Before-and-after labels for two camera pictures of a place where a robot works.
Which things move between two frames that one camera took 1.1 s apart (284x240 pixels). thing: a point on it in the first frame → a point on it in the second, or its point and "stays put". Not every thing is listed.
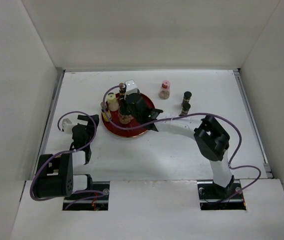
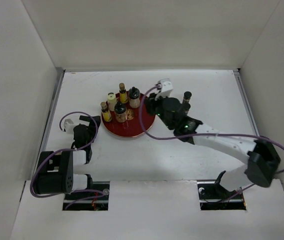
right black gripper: (126, 96) → (151, 101)
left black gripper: (85, 118) stays put
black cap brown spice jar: (185, 109) stays put
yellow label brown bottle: (107, 116) stays put
